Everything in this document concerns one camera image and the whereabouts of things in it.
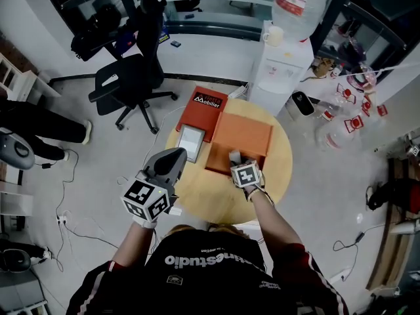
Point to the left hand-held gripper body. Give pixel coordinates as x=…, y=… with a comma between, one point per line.
x=144, y=192

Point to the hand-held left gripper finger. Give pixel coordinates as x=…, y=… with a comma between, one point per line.
x=160, y=161
x=177, y=169

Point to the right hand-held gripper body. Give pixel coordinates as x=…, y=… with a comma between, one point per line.
x=246, y=176

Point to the orange box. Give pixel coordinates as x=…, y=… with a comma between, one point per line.
x=243, y=130

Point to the person's left forearm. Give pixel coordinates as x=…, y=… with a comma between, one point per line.
x=134, y=244

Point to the person's right forearm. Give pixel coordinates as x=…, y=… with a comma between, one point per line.
x=265, y=215

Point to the red box with black label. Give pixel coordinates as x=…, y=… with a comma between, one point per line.
x=203, y=117

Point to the small black rectangular plastic block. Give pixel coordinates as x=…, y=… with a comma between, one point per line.
x=176, y=43

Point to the white framed tablet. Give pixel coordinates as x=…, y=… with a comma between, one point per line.
x=190, y=143

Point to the white charger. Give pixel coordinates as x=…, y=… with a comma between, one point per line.
x=175, y=211

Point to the black office chair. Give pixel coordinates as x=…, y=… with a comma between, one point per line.
x=131, y=74

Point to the pile of clear water jugs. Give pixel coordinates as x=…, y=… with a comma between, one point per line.
x=331, y=136

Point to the white phone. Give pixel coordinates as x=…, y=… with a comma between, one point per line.
x=110, y=79

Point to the person's torso in black jersey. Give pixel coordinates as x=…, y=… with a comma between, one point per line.
x=210, y=274

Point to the white water dispenser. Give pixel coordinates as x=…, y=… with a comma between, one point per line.
x=279, y=67

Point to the blue yellow packet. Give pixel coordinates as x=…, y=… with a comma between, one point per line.
x=164, y=37

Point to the brown paper bag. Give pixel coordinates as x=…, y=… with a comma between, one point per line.
x=323, y=67

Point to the white cup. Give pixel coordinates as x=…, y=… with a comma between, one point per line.
x=275, y=35

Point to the black backpack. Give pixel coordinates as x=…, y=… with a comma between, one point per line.
x=95, y=31

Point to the white arched shelf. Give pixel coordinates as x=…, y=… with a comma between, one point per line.
x=29, y=84

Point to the large clear water bottle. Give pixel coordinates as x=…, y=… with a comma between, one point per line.
x=295, y=15

